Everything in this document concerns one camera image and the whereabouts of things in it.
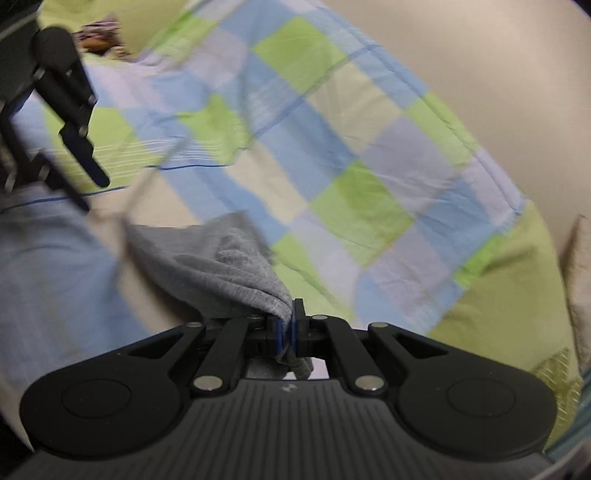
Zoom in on green sofa cover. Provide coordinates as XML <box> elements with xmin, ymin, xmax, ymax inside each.
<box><xmin>41</xmin><ymin>1</ymin><xmax>576</xmax><ymax>372</ymax></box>

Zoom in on mauve crumpled garment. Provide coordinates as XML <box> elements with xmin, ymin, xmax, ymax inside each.
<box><xmin>72</xmin><ymin>13</ymin><xmax>132</xmax><ymax>61</ymax></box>

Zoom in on plaid patchwork bedsheet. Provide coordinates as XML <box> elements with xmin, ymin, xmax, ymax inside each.
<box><xmin>1</xmin><ymin>1</ymin><xmax>531</xmax><ymax>391</ymax></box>

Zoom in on green striped cushion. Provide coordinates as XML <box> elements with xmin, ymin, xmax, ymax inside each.
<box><xmin>531</xmin><ymin>348</ymin><xmax>583</xmax><ymax>444</ymax></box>

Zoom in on grey knit trousers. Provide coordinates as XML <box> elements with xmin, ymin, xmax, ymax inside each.
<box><xmin>124</xmin><ymin>211</ymin><xmax>314</xmax><ymax>380</ymax></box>

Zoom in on beige pillow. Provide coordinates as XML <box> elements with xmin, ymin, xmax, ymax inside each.
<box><xmin>563</xmin><ymin>216</ymin><xmax>591</xmax><ymax>372</ymax></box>

